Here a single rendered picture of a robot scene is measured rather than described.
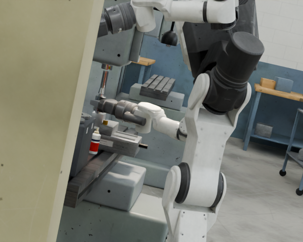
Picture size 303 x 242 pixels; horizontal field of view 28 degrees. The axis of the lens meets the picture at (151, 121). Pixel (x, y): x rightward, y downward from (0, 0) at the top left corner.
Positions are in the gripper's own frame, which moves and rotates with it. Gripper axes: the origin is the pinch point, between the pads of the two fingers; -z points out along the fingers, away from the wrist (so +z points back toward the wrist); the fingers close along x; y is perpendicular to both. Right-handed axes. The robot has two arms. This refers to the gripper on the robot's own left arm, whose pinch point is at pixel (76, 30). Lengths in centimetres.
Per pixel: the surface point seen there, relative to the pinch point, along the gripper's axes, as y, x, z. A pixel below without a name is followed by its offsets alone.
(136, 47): -40, 44, 28
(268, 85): -419, 446, 290
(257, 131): -457, 404, 251
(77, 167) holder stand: -49, -8, -13
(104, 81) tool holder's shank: -53, 44, 11
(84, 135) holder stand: -40.3, -2.3, -6.7
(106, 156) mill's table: -73, 21, 2
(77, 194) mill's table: -50, -20, -16
